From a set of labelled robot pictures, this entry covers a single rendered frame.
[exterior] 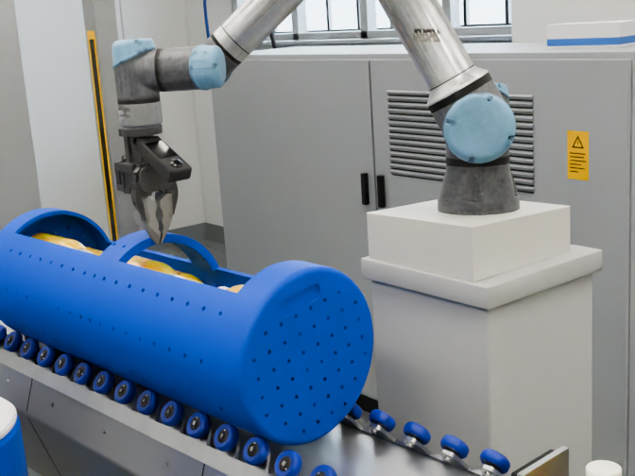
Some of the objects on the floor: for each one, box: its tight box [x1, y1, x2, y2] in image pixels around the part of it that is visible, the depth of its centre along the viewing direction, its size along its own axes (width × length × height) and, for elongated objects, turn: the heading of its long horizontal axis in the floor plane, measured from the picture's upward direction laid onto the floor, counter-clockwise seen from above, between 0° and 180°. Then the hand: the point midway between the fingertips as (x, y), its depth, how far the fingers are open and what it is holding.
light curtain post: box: [81, 0, 140, 242], centre depth 255 cm, size 6×6×170 cm
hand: (160, 237), depth 175 cm, fingers closed, pressing on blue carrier
